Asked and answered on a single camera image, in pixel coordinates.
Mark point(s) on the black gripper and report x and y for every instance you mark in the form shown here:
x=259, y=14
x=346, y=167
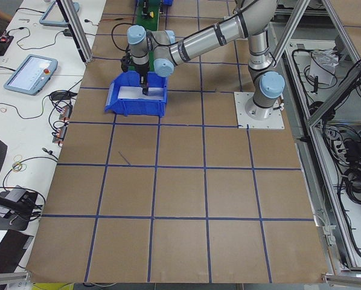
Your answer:
x=142, y=70

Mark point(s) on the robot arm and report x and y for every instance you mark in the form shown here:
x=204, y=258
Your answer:
x=164, y=52

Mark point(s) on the white foam pad left bin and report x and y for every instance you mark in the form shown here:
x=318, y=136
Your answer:
x=134, y=93

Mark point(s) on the blue left plastic bin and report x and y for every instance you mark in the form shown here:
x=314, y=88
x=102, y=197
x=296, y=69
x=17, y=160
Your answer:
x=140, y=106

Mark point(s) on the blue plastic bin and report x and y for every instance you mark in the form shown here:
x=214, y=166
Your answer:
x=168, y=2
x=140, y=106

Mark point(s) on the green conveyor belt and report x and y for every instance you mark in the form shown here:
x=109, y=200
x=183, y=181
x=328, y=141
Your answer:
x=150, y=25

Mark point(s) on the blue right plastic bin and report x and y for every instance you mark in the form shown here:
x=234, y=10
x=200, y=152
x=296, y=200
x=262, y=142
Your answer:
x=168, y=2

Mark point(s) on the teach pendant near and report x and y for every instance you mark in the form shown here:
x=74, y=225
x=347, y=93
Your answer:
x=32, y=74

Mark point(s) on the teach pendant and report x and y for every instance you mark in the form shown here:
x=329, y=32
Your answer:
x=53, y=17
x=32, y=74

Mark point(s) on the teach pendant far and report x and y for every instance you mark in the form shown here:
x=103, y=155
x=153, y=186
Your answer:
x=53, y=17

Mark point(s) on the aluminium frame post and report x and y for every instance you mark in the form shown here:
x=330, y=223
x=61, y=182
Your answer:
x=74, y=25

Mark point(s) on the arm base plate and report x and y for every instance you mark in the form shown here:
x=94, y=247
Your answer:
x=250, y=116

